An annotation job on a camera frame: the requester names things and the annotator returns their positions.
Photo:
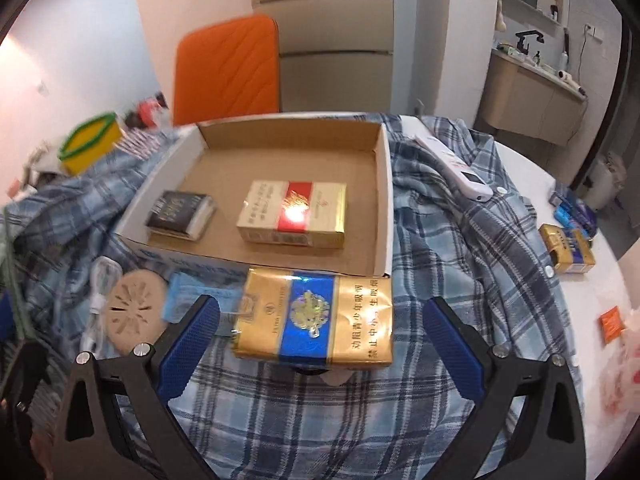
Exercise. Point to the small orange packet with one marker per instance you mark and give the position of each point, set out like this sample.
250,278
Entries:
611,324

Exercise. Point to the gold cigarette pack on table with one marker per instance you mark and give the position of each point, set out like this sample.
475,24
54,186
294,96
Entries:
569,250

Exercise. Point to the beige bathroom vanity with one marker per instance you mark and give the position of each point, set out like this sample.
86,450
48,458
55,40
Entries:
523,99

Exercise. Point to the white red plastic bag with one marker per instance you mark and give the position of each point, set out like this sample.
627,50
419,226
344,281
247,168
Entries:
619,380

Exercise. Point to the yellow green container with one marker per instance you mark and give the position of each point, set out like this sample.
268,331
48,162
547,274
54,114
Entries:
88,142

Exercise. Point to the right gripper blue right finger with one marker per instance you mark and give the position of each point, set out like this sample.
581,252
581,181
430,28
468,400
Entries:
548,440

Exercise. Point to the beige round vented disc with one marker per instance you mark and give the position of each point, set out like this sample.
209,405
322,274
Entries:
133,311

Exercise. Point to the blue plaid shirt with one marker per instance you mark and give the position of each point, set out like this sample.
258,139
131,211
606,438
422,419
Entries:
253,420

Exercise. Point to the black faucet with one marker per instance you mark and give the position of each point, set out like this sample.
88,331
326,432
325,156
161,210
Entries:
523,39

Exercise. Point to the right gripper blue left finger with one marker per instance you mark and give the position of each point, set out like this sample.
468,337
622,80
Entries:
91,439

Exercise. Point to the open cardboard box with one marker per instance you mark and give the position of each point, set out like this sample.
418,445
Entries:
222,159

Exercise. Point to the small black box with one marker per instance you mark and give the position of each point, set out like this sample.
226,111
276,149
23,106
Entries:
183,215

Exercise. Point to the beige refrigerator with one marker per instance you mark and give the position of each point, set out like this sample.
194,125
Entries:
334,54

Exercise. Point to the white remote control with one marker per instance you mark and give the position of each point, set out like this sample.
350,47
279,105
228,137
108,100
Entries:
456,171

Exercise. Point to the white hair dryer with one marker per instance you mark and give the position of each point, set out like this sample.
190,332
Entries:
568,79

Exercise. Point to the gold blue cigarette pack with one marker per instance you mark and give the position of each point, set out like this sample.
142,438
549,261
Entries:
315,320

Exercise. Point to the blue purple packets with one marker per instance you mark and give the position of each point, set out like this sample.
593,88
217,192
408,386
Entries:
572,212

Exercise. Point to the orange chair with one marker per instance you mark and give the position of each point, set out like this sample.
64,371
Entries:
230,69

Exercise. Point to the cream red cigarette pack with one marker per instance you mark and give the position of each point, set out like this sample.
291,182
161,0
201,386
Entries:
294,213

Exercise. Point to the white trash bin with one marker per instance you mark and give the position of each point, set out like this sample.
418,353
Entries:
608,177

